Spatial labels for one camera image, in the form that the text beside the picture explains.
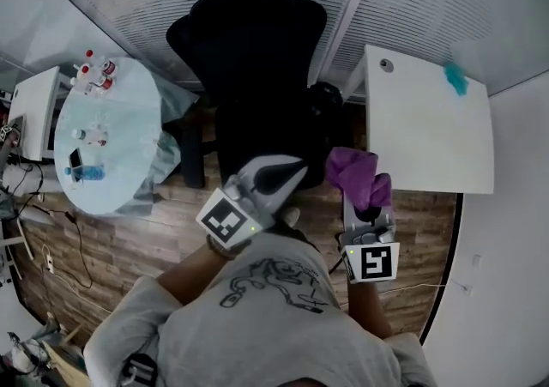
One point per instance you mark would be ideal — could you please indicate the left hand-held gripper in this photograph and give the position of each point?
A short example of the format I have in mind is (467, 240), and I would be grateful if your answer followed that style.
(225, 222)

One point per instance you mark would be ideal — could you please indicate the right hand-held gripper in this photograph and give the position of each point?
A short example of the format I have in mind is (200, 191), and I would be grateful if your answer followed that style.
(375, 263)

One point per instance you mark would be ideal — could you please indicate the purple cloth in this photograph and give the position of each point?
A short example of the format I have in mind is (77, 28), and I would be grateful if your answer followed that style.
(356, 175)

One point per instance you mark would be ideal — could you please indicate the person's right forearm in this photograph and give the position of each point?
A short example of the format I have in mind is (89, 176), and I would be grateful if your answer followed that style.
(369, 308)

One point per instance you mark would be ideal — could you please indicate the person's left forearm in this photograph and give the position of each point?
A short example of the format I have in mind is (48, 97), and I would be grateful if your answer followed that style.
(188, 278)

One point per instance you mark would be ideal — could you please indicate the teal fluffy cloth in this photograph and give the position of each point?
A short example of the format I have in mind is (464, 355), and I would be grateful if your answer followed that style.
(455, 78)

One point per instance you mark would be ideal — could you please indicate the person's white shoe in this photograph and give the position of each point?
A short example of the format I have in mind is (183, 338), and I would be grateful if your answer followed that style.
(291, 217)

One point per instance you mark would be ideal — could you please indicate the white square table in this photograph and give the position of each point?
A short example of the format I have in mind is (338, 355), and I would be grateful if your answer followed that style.
(429, 128)

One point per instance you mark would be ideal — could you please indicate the black mesh office chair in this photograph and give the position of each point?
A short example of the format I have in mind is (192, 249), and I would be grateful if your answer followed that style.
(249, 55)

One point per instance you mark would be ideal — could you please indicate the person's grey t-shirt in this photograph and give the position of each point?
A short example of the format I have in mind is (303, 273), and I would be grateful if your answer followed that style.
(257, 334)

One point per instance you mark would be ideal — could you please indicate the round light blue table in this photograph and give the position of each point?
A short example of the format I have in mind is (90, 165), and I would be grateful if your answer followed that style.
(128, 119)

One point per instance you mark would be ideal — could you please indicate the blue water bottle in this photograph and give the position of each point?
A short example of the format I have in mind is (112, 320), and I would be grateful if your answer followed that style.
(90, 172)

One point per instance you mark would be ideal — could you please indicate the small bottle grey cap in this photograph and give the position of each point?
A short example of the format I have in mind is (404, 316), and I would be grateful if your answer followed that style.
(90, 136)

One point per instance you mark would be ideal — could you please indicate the white bottle red label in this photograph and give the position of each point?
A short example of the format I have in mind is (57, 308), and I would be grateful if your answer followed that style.
(110, 67)
(105, 83)

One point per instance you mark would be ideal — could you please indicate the black smartphone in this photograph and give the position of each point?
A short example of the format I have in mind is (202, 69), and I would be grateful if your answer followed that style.
(76, 160)

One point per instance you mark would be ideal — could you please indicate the white bottle red cap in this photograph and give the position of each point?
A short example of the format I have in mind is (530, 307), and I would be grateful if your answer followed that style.
(84, 70)
(89, 53)

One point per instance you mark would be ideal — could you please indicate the white power strip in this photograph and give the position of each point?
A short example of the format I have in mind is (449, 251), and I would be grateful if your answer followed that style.
(49, 261)

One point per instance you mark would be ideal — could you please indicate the white floor stand base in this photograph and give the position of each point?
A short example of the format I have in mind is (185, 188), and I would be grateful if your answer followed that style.
(36, 217)

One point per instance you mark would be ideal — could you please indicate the white side cabinet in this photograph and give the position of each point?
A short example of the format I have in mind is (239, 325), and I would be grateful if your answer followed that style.
(32, 98)

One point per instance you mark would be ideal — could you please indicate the white wall socket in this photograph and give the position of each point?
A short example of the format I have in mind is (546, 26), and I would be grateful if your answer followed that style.
(477, 259)
(466, 288)

